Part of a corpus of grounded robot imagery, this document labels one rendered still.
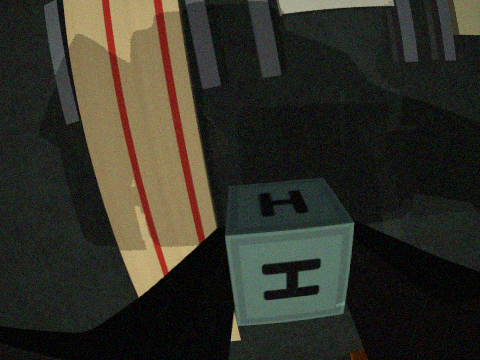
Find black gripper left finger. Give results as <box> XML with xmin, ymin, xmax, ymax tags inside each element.
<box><xmin>0</xmin><ymin>225</ymin><xmax>235</xmax><ymax>360</ymax></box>

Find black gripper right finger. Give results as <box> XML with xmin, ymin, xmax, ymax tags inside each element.
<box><xmin>345</xmin><ymin>221</ymin><xmax>480</xmax><ymax>360</ymax></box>

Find teal cube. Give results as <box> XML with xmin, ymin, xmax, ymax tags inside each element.
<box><xmin>224</xmin><ymin>179</ymin><xmax>355</xmax><ymax>325</ymax></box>

